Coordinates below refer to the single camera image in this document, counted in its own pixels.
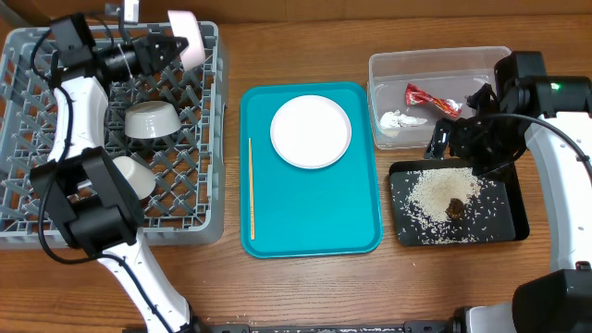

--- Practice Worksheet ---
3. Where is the teal serving tray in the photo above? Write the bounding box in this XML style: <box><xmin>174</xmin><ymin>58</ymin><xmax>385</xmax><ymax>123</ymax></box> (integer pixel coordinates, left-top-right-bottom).
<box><xmin>240</xmin><ymin>81</ymin><xmax>383</xmax><ymax>259</ymax></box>

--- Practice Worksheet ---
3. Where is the wooden chopstick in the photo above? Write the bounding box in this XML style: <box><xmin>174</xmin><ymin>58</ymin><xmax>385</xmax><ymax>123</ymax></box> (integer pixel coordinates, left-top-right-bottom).
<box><xmin>248</xmin><ymin>138</ymin><xmax>255</xmax><ymax>241</ymax></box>

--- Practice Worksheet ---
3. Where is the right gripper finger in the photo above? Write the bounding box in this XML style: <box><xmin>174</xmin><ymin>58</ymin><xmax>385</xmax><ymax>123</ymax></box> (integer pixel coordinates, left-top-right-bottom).
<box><xmin>466</xmin><ymin>83</ymin><xmax>498</xmax><ymax>114</ymax></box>
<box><xmin>424</xmin><ymin>118</ymin><xmax>452</xmax><ymax>159</ymax></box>

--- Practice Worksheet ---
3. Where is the grey-white bowl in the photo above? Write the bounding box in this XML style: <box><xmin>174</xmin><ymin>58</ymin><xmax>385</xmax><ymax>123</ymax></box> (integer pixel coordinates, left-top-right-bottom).
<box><xmin>124</xmin><ymin>101</ymin><xmax>181</xmax><ymax>139</ymax></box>

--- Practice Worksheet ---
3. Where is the grey dish rack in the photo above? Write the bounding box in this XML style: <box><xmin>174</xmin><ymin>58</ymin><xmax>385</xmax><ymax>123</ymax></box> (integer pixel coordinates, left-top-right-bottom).
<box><xmin>1</xmin><ymin>21</ymin><xmax>228</xmax><ymax>250</ymax></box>

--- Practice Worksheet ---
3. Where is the rice pile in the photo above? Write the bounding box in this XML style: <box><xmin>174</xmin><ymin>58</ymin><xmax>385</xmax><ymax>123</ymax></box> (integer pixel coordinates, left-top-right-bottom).
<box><xmin>390</xmin><ymin>167</ymin><xmax>515</xmax><ymax>246</ymax></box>

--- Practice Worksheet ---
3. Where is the red snack wrapper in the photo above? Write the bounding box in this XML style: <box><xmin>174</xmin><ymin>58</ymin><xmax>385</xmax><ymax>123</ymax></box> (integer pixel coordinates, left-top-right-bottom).
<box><xmin>404</xmin><ymin>83</ymin><xmax>462</xmax><ymax>118</ymax></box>

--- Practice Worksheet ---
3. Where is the white tissue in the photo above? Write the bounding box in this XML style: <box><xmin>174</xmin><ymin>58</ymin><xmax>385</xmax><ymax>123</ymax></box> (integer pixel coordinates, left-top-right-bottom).
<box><xmin>379</xmin><ymin>110</ymin><xmax>427</xmax><ymax>130</ymax></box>

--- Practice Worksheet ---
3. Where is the brown food scrap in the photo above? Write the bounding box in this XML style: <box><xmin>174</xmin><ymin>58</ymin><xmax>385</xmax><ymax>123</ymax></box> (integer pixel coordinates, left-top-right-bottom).
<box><xmin>445</xmin><ymin>198</ymin><xmax>465</xmax><ymax>220</ymax></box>

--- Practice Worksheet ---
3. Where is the black waste tray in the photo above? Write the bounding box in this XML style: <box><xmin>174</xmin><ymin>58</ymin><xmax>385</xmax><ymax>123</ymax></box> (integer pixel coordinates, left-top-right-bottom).
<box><xmin>388</xmin><ymin>159</ymin><xmax>530</xmax><ymax>247</ymax></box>

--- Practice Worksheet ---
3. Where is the large white plate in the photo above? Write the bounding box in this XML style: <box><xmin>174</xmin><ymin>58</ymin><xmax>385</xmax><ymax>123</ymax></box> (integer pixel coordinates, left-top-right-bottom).
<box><xmin>270</xmin><ymin>95</ymin><xmax>352</xmax><ymax>169</ymax></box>

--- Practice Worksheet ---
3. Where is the clear plastic bin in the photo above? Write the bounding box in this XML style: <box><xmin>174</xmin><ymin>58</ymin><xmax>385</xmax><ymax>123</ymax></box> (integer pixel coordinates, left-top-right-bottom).
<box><xmin>367</xmin><ymin>46</ymin><xmax>511</xmax><ymax>150</ymax></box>

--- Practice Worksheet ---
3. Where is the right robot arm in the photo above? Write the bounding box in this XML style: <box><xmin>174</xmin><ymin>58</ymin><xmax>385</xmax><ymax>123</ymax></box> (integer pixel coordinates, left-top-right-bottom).
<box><xmin>425</xmin><ymin>51</ymin><xmax>591</xmax><ymax>333</ymax></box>

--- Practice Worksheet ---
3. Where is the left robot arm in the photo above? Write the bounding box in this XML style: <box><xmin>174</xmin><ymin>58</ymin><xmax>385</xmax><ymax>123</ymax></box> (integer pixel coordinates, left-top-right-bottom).
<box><xmin>30</xmin><ymin>13</ymin><xmax>203</xmax><ymax>332</ymax></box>

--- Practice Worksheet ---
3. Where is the white paper cup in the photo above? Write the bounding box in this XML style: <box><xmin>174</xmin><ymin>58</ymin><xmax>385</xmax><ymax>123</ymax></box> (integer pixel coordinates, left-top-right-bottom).
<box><xmin>113</xmin><ymin>156</ymin><xmax>156</xmax><ymax>200</ymax></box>

